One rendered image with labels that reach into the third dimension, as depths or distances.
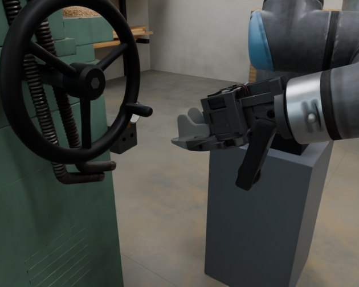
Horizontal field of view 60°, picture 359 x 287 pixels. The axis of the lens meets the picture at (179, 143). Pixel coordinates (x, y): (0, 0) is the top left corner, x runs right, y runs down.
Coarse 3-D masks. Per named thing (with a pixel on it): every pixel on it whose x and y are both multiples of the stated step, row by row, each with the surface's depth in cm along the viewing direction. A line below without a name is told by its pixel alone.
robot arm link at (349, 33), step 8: (344, 16) 43; (352, 16) 42; (344, 24) 42; (352, 24) 42; (336, 32) 42; (344, 32) 42; (352, 32) 42; (336, 40) 42; (344, 40) 42; (352, 40) 42; (336, 48) 43; (344, 48) 42; (352, 48) 42; (336, 56) 43; (344, 56) 43; (352, 56) 42; (336, 64) 44; (344, 64) 43
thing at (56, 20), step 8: (0, 0) 46; (24, 0) 50; (0, 8) 47; (0, 16) 47; (56, 16) 55; (0, 24) 47; (8, 24) 48; (56, 24) 55; (0, 32) 47; (56, 32) 56; (64, 32) 57; (0, 40) 48; (32, 40) 52
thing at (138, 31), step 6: (120, 0) 388; (120, 6) 391; (120, 12) 394; (126, 12) 396; (126, 18) 398; (114, 30) 349; (132, 30) 360; (138, 30) 368; (144, 30) 388; (114, 36) 334; (138, 36) 375; (144, 36) 408; (102, 42) 326; (108, 42) 328; (114, 42) 334; (138, 42) 394; (144, 42) 388; (126, 72) 424
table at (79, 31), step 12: (72, 24) 70; (84, 24) 72; (96, 24) 75; (108, 24) 79; (72, 36) 70; (84, 36) 73; (96, 36) 76; (108, 36) 80; (0, 48) 48; (60, 48) 57; (72, 48) 59; (36, 60) 54
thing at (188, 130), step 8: (184, 120) 50; (184, 128) 51; (192, 128) 50; (200, 128) 49; (208, 128) 48; (184, 136) 51; (192, 136) 50; (200, 136) 50; (208, 136) 49; (176, 144) 53; (184, 144) 51
